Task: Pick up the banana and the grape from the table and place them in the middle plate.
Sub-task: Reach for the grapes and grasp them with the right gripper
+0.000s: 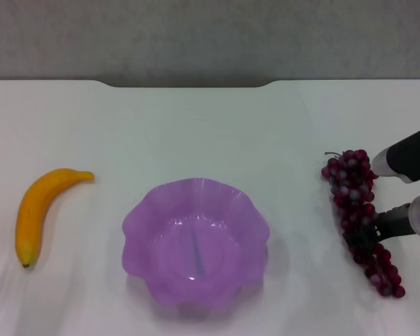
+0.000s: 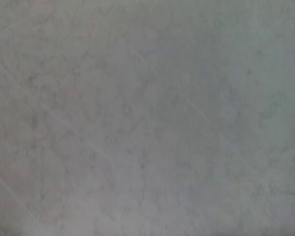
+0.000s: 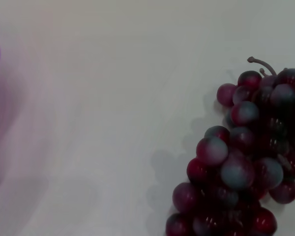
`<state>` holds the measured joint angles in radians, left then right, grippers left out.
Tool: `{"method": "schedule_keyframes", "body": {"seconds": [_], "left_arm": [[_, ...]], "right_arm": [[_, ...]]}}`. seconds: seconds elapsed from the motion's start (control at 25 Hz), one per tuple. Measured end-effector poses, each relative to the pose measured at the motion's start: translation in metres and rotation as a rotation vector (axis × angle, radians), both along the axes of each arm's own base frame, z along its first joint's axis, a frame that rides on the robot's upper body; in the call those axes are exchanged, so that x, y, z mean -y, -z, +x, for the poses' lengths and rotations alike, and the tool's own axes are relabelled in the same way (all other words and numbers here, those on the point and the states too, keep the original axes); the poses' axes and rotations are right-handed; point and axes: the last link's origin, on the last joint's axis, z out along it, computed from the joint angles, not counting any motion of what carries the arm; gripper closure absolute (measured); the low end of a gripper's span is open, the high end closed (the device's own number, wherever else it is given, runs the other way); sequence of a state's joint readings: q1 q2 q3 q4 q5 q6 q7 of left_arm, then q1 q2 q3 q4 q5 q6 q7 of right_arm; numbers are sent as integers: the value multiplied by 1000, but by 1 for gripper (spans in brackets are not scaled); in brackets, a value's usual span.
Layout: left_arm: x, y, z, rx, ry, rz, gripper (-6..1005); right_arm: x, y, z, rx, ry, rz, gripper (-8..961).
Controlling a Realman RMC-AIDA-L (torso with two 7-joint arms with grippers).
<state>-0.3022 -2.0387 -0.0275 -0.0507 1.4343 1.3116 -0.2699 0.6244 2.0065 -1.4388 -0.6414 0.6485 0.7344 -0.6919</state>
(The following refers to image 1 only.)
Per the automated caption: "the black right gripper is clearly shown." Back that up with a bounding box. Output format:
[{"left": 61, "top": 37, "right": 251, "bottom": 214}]
[{"left": 343, "top": 202, "right": 417, "bottom": 253}]

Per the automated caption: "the dark red grape bunch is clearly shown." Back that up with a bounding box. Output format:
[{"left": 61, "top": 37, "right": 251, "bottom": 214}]
[{"left": 321, "top": 149, "right": 406, "bottom": 299}]

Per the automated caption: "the yellow banana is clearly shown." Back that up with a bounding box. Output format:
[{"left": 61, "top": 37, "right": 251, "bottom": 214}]
[{"left": 15, "top": 168, "right": 95, "bottom": 269}]

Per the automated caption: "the purple wavy plastic bowl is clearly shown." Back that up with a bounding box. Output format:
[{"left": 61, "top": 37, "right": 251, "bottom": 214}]
[{"left": 121, "top": 177, "right": 271, "bottom": 312}]

